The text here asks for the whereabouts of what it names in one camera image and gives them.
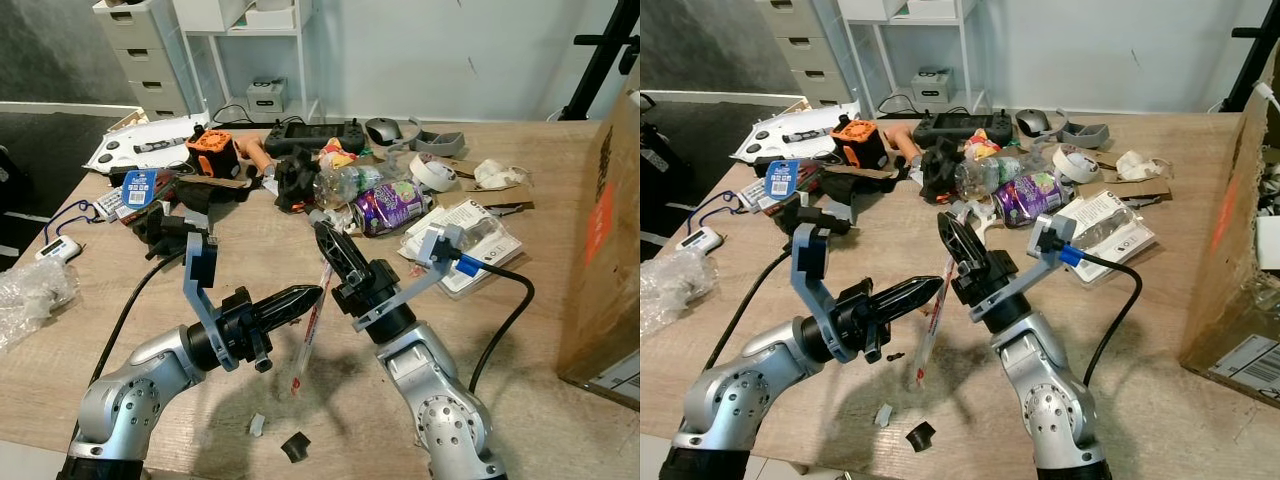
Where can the small black plastic piece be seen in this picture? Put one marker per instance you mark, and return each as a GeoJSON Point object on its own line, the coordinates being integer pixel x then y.
{"type": "Point", "coordinates": [921, 436]}
{"type": "Point", "coordinates": [295, 447]}

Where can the grey drawer cabinet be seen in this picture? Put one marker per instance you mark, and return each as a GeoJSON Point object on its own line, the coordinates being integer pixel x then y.
{"type": "Point", "coordinates": [800, 50]}
{"type": "Point", "coordinates": [140, 55]}

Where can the white metal shelf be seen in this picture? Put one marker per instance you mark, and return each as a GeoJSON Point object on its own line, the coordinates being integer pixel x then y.
{"type": "Point", "coordinates": [255, 30]}
{"type": "Point", "coordinates": [910, 15]}

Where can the thin red white straw wrapper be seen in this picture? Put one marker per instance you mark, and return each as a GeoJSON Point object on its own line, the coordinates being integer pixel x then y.
{"type": "Point", "coordinates": [308, 350]}
{"type": "Point", "coordinates": [928, 345]}

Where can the white flat panel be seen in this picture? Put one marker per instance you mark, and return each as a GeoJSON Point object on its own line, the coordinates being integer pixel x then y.
{"type": "Point", "coordinates": [125, 158]}
{"type": "Point", "coordinates": [765, 148]}

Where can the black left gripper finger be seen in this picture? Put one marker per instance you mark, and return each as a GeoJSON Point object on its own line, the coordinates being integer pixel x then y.
{"type": "Point", "coordinates": [290, 311]}
{"type": "Point", "coordinates": [295, 295]}
{"type": "Point", "coordinates": [908, 303]}
{"type": "Point", "coordinates": [915, 287]}

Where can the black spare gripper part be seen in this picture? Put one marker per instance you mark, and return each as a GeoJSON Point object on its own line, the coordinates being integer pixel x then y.
{"type": "Point", "coordinates": [815, 212]}
{"type": "Point", "coordinates": [165, 230]}

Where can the small grey scrap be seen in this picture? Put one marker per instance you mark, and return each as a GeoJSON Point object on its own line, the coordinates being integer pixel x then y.
{"type": "Point", "coordinates": [257, 426]}
{"type": "Point", "coordinates": [883, 416]}

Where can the black stand pole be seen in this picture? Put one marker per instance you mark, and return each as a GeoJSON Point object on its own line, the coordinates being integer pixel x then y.
{"type": "Point", "coordinates": [600, 60]}
{"type": "Point", "coordinates": [1255, 50]}

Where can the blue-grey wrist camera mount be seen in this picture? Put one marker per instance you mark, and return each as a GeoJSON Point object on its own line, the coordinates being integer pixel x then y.
{"type": "Point", "coordinates": [1045, 240]}
{"type": "Point", "coordinates": [432, 250]}
{"type": "Point", "coordinates": [806, 255]}
{"type": "Point", "coordinates": [203, 262]}

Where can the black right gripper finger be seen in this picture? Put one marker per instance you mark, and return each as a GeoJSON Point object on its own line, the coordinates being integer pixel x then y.
{"type": "Point", "coordinates": [352, 258]}
{"type": "Point", "coordinates": [950, 243]}
{"type": "Point", "coordinates": [975, 250]}
{"type": "Point", "coordinates": [328, 252]}

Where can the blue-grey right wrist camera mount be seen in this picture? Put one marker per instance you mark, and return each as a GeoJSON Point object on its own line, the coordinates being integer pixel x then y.
{"type": "Point", "coordinates": [1045, 240]}
{"type": "Point", "coordinates": [432, 250]}

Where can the crumpled white tape wad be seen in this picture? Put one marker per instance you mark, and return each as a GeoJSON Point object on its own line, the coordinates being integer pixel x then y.
{"type": "Point", "coordinates": [497, 175]}
{"type": "Point", "coordinates": [1138, 166]}

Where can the black handheld controller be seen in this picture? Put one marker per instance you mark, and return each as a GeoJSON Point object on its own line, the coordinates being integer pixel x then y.
{"type": "Point", "coordinates": [963, 127]}
{"type": "Point", "coordinates": [315, 137]}

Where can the white tape roll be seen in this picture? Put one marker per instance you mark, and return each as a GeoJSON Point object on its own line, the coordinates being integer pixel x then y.
{"type": "Point", "coordinates": [1075, 164]}
{"type": "Point", "coordinates": [433, 172]}

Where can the brown cardboard box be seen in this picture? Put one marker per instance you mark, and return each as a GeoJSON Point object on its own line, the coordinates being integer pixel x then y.
{"type": "Point", "coordinates": [1225, 250]}
{"type": "Point", "coordinates": [600, 260]}

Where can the orange black cube device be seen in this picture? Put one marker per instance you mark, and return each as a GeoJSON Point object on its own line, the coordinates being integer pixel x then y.
{"type": "Point", "coordinates": [860, 145]}
{"type": "Point", "coordinates": [212, 155]}

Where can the white printed blister pack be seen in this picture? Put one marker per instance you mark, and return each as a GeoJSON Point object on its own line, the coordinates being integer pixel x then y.
{"type": "Point", "coordinates": [480, 235]}
{"type": "Point", "coordinates": [1110, 225]}

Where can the brown cardboard scrap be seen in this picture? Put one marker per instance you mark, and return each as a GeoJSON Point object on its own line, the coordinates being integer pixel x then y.
{"type": "Point", "coordinates": [470, 170]}
{"type": "Point", "coordinates": [1125, 185]}

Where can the grey plastic bracket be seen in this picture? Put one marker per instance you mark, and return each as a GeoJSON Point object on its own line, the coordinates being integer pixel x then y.
{"type": "Point", "coordinates": [440, 142]}
{"type": "Point", "coordinates": [1086, 133]}

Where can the black fan part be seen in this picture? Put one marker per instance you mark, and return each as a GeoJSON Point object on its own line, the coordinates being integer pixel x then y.
{"type": "Point", "coordinates": [941, 172]}
{"type": "Point", "coordinates": [296, 182]}

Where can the small grey box device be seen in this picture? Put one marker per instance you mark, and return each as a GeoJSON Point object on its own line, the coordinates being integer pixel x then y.
{"type": "Point", "coordinates": [932, 86]}
{"type": "Point", "coordinates": [267, 96]}

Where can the small white timer device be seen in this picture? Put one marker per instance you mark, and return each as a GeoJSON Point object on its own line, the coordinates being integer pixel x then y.
{"type": "Point", "coordinates": [698, 240]}
{"type": "Point", "coordinates": [58, 250]}

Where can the blue white product tag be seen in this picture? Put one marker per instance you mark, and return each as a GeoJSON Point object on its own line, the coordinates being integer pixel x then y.
{"type": "Point", "coordinates": [140, 190]}
{"type": "Point", "coordinates": [784, 180]}

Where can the clear crumpled plastic bag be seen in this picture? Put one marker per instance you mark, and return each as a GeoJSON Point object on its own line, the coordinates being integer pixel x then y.
{"type": "Point", "coordinates": [675, 285]}
{"type": "Point", "coordinates": [35, 300]}

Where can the crushed purple drink can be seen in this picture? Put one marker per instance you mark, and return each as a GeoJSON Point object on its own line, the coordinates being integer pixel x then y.
{"type": "Point", "coordinates": [390, 208]}
{"type": "Point", "coordinates": [1030, 198]}

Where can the colourful snack wrapper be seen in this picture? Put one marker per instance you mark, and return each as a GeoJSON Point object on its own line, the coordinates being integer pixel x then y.
{"type": "Point", "coordinates": [981, 146]}
{"type": "Point", "coordinates": [338, 155]}

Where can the clear plastic bottle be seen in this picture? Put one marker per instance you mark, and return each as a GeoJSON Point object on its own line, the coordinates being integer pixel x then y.
{"type": "Point", "coordinates": [990, 175]}
{"type": "Point", "coordinates": [350, 185]}

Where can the grey computer mouse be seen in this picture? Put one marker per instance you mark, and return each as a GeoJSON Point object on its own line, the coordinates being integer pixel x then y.
{"type": "Point", "coordinates": [1033, 121]}
{"type": "Point", "coordinates": [384, 130]}

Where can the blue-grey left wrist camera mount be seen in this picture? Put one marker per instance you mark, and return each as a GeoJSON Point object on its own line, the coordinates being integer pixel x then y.
{"type": "Point", "coordinates": [806, 255]}
{"type": "Point", "coordinates": [203, 262]}

